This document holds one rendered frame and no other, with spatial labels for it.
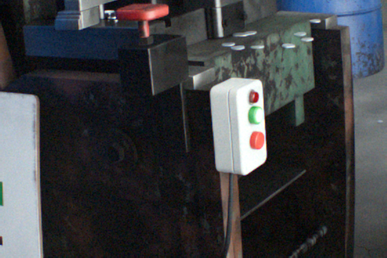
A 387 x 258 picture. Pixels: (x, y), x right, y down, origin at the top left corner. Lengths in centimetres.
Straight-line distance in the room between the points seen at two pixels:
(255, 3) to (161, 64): 48
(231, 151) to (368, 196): 122
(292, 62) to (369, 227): 75
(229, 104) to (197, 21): 29
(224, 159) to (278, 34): 36
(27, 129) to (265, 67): 45
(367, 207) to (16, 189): 115
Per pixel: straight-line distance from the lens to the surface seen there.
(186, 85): 133
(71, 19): 147
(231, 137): 130
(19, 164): 160
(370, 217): 234
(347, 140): 179
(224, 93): 128
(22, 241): 163
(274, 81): 160
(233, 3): 158
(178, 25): 149
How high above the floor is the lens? 96
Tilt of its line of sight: 16 degrees down
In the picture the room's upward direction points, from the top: 5 degrees counter-clockwise
